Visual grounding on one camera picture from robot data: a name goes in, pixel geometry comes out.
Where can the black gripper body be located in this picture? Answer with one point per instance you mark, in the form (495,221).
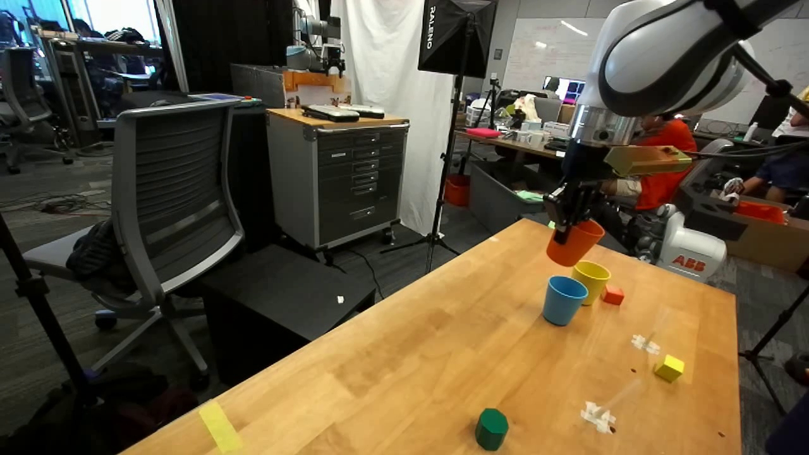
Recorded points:
(584,167)

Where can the orange plastic cup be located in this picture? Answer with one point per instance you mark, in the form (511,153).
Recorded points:
(576,246)

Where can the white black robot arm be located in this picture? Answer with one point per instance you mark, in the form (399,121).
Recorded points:
(658,58)

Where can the yellow plastic cup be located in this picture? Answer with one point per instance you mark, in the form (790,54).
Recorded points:
(592,275)

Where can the cluttered office desk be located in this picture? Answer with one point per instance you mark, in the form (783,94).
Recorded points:
(522,146)

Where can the person in red shirt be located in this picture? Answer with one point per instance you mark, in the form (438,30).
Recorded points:
(667,189)

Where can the red small block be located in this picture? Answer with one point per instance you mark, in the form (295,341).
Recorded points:
(612,294)

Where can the blue plastic cup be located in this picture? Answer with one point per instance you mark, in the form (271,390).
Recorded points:
(563,300)

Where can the red bucket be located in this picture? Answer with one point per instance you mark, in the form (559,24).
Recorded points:
(459,193)

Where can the white ABB robot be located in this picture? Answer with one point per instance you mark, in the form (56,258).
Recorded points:
(696,249)

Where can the black light stand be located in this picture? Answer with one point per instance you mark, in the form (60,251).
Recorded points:
(445,153)

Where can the yellow small block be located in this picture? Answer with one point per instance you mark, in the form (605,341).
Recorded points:
(672,366)

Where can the brown cardboard box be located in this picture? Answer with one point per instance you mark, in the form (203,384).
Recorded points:
(768,242)

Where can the black softbox light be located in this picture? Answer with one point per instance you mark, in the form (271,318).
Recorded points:
(455,39)

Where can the black thin tripod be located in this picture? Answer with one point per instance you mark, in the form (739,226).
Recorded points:
(773,336)

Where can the grey wood-topped tool cabinet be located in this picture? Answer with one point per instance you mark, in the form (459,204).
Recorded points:
(337,184)

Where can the green cylinder block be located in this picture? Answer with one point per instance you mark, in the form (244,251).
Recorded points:
(491,431)

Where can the white curtain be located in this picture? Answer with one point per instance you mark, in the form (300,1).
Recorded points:
(381,58)

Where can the black flat device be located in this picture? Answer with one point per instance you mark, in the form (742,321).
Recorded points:
(330,112)

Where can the black low platform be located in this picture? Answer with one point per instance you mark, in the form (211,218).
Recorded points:
(286,294)

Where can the black curtain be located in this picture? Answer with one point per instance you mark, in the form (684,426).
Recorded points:
(232,41)

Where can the grey mesh office chair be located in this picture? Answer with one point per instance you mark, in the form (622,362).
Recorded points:
(177,184)

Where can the yellow tape strip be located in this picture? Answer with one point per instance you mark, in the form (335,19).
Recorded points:
(222,428)

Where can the dark background office chair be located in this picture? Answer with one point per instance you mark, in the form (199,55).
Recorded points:
(22,92)

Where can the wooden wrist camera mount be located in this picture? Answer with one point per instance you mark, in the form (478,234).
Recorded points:
(649,160)

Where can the white wall whiteboard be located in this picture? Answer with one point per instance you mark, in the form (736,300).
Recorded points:
(540,54)

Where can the black camera tripod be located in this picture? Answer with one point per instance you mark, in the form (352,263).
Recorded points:
(38,312)

